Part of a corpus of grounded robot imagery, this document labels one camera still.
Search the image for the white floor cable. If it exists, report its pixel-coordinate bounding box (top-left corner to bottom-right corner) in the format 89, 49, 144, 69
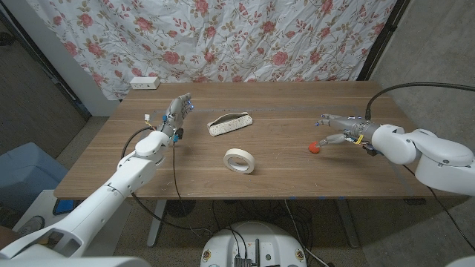
284, 199, 330, 267

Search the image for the white power strip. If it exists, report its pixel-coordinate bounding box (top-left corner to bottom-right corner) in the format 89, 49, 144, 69
129, 76, 161, 90

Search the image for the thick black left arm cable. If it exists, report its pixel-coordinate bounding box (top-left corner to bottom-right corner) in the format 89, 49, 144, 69
121, 126, 214, 238

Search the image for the person in brown clothing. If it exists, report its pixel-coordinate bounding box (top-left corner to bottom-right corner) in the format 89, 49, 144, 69
0, 215, 46, 250

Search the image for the white right shoulder cover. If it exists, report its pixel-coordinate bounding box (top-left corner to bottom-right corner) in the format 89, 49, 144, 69
446, 254, 475, 267

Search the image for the white masking tape roll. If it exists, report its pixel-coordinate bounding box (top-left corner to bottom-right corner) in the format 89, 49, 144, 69
223, 148, 256, 175

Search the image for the white table leg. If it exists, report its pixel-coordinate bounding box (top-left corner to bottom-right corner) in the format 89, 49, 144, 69
146, 199, 168, 248
335, 198, 360, 248

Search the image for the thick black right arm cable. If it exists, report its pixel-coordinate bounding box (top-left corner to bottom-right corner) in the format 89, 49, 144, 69
364, 82, 475, 122

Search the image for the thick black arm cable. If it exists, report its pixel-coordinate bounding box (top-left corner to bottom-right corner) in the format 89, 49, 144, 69
364, 82, 475, 122
121, 126, 214, 238

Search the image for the floral backdrop cloth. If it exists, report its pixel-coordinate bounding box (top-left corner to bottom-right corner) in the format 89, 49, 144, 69
24, 0, 398, 101

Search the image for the cream patterned pen bag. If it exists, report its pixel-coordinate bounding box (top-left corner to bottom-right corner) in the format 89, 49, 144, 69
206, 111, 254, 137

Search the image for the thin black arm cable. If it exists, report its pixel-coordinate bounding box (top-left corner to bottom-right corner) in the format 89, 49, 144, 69
171, 142, 196, 237
402, 165, 475, 253

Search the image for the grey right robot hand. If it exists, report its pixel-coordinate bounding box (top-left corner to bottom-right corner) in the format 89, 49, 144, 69
314, 113, 381, 149

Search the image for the black round floor object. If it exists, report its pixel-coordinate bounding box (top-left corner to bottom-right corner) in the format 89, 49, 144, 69
166, 199, 197, 219

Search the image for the black backdrop stand pole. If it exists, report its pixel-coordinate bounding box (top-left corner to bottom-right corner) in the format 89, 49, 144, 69
0, 7, 92, 120
356, 0, 411, 82

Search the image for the white robot torso base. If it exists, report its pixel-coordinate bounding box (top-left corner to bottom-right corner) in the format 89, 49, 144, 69
199, 220, 308, 267

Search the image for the blue plastic bin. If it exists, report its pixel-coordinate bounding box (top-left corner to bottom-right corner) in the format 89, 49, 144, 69
0, 142, 70, 212

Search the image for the white left shoulder cover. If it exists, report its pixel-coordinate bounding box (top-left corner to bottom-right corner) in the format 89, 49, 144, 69
0, 255, 151, 267

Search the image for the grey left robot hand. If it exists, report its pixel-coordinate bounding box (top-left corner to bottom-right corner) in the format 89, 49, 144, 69
157, 93, 195, 144

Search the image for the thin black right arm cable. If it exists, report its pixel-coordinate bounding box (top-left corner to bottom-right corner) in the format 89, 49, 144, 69
402, 165, 475, 253

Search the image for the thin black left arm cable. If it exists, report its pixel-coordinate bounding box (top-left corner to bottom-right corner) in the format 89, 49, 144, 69
171, 142, 196, 237

